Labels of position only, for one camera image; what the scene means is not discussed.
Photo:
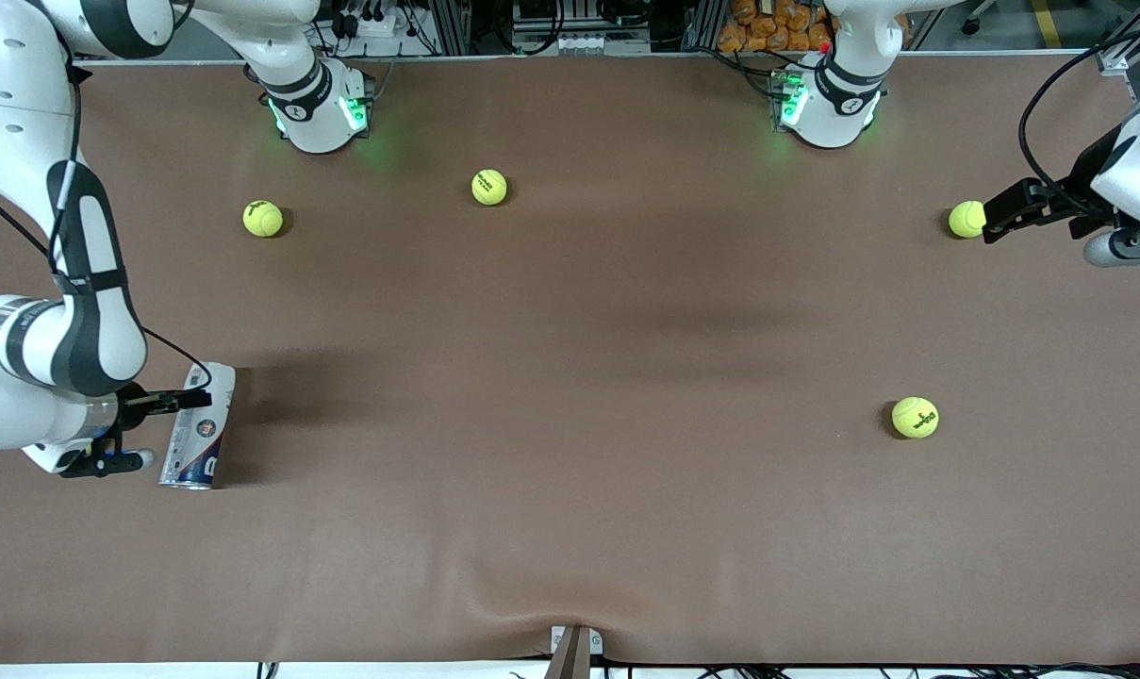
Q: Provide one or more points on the yellow tennis ball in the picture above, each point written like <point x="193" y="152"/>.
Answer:
<point x="263" y="219"/>
<point x="915" y="418"/>
<point x="489" y="187"/>
<point x="964" y="220"/>

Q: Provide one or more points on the orange packets pile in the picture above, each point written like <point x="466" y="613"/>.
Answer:
<point x="768" y="28"/>

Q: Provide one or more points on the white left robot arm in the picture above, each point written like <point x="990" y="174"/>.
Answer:
<point x="838" y="104"/>

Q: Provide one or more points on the aluminium frame strut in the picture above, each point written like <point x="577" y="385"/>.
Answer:
<point x="1121" y="58"/>

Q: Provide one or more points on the white connector block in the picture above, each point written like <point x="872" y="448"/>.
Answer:
<point x="579" y="42"/>

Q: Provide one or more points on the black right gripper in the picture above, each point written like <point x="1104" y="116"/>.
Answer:
<point x="133" y="400"/>

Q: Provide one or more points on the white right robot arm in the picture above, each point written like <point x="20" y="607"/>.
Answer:
<point x="23" y="113"/>

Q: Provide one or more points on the metal table clamp bracket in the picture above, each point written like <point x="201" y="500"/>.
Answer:
<point x="570" y="660"/>

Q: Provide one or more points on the white blue tennis ball can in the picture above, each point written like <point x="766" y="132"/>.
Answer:
<point x="202" y="443"/>

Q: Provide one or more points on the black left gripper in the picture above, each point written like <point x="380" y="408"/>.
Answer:
<point x="1085" y="176"/>

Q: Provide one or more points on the white power strip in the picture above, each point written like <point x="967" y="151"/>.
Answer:
<point x="371" y="26"/>

